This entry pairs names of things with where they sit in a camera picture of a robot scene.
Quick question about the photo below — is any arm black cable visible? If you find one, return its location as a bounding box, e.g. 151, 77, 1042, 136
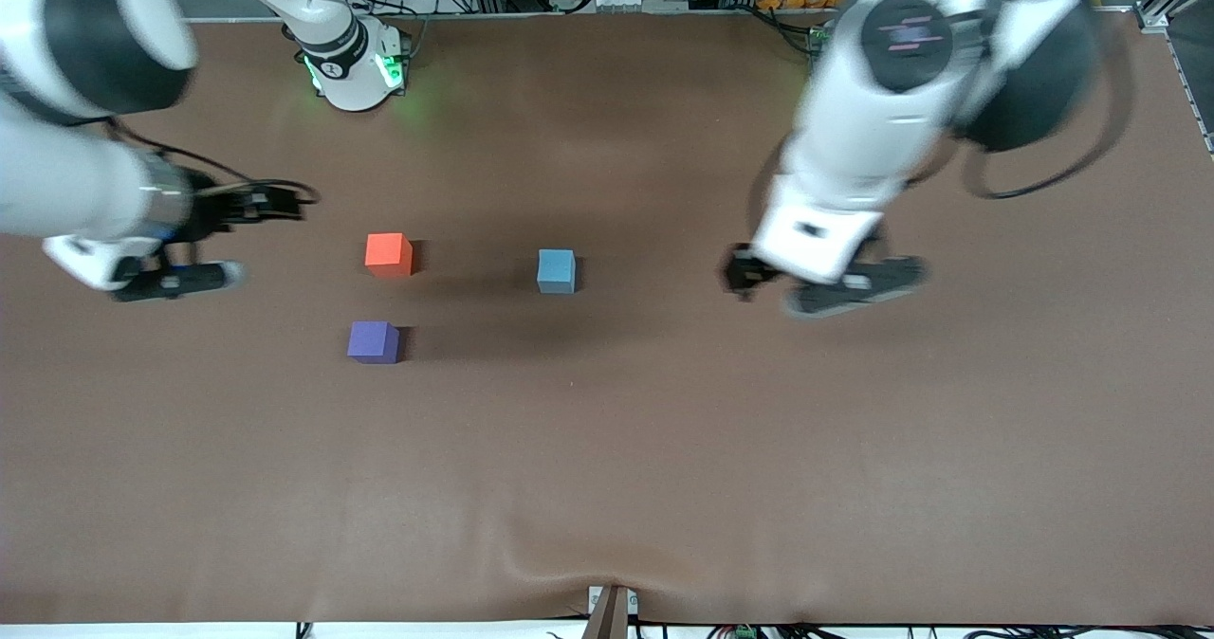
104, 118, 321, 207
963, 13, 1134, 201

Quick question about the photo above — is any orange foam block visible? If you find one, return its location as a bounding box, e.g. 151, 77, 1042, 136
365, 233, 414, 279

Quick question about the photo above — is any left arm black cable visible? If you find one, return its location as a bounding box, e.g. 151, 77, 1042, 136
963, 13, 1134, 201

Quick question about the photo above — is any purple foam block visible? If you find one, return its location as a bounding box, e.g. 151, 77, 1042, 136
347, 320, 401, 365

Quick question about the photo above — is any blue foam block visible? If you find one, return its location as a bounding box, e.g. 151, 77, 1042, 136
537, 249, 578, 295

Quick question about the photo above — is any brown table edge clamp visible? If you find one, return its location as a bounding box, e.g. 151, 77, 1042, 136
586, 585, 638, 639

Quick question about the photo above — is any brown table cover sheet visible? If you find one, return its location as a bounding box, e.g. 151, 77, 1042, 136
0, 9, 1214, 626

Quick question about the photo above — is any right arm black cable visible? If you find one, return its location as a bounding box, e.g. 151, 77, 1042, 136
104, 118, 321, 207

